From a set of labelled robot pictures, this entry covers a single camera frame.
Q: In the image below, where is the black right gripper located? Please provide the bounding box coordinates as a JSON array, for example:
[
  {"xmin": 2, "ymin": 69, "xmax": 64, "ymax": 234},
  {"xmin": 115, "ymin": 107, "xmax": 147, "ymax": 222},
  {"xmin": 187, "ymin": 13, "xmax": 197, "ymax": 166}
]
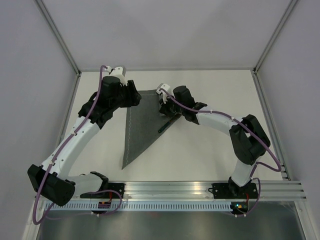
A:
[{"xmin": 159, "ymin": 93, "xmax": 185, "ymax": 119}]

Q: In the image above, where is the grey cloth napkin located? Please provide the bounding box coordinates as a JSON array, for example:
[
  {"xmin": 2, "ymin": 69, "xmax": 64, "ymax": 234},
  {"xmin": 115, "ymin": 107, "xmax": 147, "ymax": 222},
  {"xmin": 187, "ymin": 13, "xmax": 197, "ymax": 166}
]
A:
[{"xmin": 122, "ymin": 89, "xmax": 173, "ymax": 169}]

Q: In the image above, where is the gold fork green handle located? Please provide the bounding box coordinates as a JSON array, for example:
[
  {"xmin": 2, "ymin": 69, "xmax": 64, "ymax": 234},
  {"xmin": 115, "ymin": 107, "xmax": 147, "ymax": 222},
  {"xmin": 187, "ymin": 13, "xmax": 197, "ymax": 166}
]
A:
[{"xmin": 158, "ymin": 117, "xmax": 176, "ymax": 134}]

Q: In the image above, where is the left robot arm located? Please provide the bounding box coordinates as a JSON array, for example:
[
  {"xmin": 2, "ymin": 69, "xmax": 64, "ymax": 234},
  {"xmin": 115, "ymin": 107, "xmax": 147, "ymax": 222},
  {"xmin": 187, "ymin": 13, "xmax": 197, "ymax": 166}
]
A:
[{"xmin": 27, "ymin": 75, "xmax": 142, "ymax": 206}]

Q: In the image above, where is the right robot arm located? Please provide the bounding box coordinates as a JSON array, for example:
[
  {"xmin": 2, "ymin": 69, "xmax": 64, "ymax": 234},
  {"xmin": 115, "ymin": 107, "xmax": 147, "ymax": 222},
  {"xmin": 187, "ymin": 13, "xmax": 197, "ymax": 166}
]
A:
[{"xmin": 156, "ymin": 83, "xmax": 271, "ymax": 198}]

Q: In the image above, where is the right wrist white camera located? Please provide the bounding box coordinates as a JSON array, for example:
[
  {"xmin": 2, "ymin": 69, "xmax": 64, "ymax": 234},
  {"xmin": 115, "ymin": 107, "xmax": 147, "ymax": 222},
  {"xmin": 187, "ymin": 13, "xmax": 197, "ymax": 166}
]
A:
[{"xmin": 156, "ymin": 83, "xmax": 172, "ymax": 104}]

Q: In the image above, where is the wrist white camera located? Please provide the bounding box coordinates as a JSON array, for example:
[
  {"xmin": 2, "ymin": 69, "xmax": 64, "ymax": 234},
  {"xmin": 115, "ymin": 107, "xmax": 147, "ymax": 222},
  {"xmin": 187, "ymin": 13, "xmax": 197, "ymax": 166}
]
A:
[
  {"xmin": 156, "ymin": 83, "xmax": 172, "ymax": 104},
  {"xmin": 106, "ymin": 66, "xmax": 128, "ymax": 85}
]

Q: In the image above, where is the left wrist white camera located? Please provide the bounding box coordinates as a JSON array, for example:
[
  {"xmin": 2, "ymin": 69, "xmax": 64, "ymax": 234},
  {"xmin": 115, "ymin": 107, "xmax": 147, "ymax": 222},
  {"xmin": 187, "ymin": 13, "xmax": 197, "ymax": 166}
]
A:
[{"xmin": 106, "ymin": 66, "xmax": 128, "ymax": 85}]

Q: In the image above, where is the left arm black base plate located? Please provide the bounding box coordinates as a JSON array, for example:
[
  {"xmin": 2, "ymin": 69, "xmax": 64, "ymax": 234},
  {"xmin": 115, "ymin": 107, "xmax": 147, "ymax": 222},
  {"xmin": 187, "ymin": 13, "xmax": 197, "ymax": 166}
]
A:
[{"xmin": 80, "ymin": 182, "xmax": 126, "ymax": 199}]

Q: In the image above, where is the left aluminium frame post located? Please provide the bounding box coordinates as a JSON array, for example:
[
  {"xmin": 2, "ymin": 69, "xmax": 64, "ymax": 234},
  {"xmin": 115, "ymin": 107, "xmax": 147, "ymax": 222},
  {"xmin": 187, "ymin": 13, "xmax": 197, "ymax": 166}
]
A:
[{"xmin": 34, "ymin": 0, "xmax": 81, "ymax": 77}]

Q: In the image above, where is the aluminium frame post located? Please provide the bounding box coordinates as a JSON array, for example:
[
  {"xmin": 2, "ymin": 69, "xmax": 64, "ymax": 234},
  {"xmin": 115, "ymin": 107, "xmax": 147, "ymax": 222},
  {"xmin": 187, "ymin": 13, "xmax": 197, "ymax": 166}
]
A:
[
  {"xmin": 251, "ymin": 0, "xmax": 300, "ymax": 75},
  {"xmin": 34, "ymin": 0, "xmax": 81, "ymax": 77}
]

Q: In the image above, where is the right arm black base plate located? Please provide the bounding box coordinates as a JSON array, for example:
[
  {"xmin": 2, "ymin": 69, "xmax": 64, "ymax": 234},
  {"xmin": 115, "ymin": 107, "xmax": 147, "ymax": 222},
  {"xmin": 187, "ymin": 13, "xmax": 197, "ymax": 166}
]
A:
[{"xmin": 207, "ymin": 182, "xmax": 258, "ymax": 200}]

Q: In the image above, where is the white slotted cable duct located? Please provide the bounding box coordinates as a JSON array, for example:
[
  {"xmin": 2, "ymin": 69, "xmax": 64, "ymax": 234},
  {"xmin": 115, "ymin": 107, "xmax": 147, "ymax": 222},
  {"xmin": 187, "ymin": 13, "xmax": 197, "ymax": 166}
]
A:
[{"xmin": 51, "ymin": 200, "xmax": 232, "ymax": 212}]

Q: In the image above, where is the aluminium front rail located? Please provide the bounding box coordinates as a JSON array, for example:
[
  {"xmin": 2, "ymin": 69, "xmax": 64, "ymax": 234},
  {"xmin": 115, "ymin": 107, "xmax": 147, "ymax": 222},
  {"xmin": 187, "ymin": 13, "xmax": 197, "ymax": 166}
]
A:
[{"xmin": 34, "ymin": 180, "xmax": 308, "ymax": 201}]

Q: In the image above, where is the right aluminium frame post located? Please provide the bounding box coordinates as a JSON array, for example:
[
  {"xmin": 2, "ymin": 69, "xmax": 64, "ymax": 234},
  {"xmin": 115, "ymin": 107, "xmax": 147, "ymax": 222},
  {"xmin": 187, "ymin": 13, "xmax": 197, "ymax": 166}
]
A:
[{"xmin": 251, "ymin": 0, "xmax": 300, "ymax": 75}]

